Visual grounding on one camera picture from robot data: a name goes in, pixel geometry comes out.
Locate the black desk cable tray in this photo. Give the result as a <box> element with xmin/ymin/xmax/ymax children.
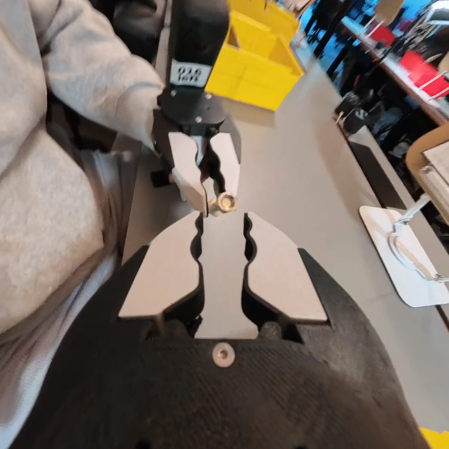
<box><xmin>347</xmin><ymin>140</ymin><xmax>409</xmax><ymax>211</ymax></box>

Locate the silver hex nut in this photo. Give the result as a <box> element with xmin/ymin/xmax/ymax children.
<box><xmin>217</xmin><ymin>192</ymin><xmax>238</xmax><ymax>213</ymax></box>

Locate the grey desk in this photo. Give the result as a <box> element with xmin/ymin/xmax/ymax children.
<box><xmin>121</xmin><ymin>46</ymin><xmax>449</xmax><ymax>434</ymax></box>

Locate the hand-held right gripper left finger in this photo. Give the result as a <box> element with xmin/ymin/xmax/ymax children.
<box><xmin>117</xmin><ymin>211</ymin><xmax>205</xmax><ymax>337</ymax></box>

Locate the black round holder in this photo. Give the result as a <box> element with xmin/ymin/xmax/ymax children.
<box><xmin>335</xmin><ymin>91</ymin><xmax>358</xmax><ymax>116</ymax></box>
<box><xmin>345</xmin><ymin>105</ymin><xmax>369</xmax><ymax>137</ymax></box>

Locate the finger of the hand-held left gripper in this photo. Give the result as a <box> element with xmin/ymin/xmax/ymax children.
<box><xmin>168</xmin><ymin>132</ymin><xmax>210</xmax><ymax>219</ymax></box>
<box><xmin>207</xmin><ymin>133</ymin><xmax>241</xmax><ymax>208</ymax></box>

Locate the divided yellow plastic bin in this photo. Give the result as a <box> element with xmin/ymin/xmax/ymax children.
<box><xmin>204</xmin><ymin>14</ymin><xmax>305</xmax><ymax>112</ymax></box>

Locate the person's left forearm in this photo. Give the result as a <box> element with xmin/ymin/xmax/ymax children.
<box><xmin>35</xmin><ymin>0</ymin><xmax>165</xmax><ymax>151</ymax></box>

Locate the background work desk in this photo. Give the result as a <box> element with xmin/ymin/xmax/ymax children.
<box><xmin>342</xmin><ymin>16</ymin><xmax>449</xmax><ymax>125</ymax></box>

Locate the red bin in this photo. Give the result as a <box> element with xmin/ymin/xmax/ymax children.
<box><xmin>399</xmin><ymin>50</ymin><xmax>449</xmax><ymax>100</ymax></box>
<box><xmin>368</xmin><ymin>23</ymin><xmax>398</xmax><ymax>49</ymax></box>

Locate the person's grey sweatshirt torso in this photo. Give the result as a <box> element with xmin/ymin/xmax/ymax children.
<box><xmin>0</xmin><ymin>0</ymin><xmax>137</xmax><ymax>449</ymax></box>

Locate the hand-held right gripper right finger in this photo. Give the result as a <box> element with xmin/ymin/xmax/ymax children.
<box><xmin>241</xmin><ymin>212</ymin><xmax>329</xmax><ymax>334</ymax></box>

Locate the tan document holder board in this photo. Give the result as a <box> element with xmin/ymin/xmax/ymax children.
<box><xmin>406</xmin><ymin>123</ymin><xmax>449</xmax><ymax>225</ymax></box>

